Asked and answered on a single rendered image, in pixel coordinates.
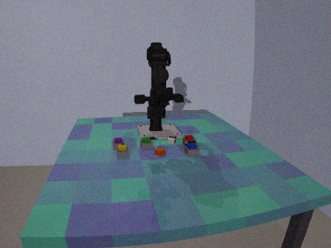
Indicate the blue button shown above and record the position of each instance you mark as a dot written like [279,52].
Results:
[191,149]

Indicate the orange cube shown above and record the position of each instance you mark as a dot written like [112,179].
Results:
[160,152]

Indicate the purple button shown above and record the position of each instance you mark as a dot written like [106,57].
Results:
[116,142]

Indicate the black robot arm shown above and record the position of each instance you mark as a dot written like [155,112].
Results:
[158,58]

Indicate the red button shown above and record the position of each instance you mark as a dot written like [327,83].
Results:
[188,139]

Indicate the yellow button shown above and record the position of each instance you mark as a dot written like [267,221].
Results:
[122,151]

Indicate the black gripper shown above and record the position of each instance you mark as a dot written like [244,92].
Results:
[141,99]

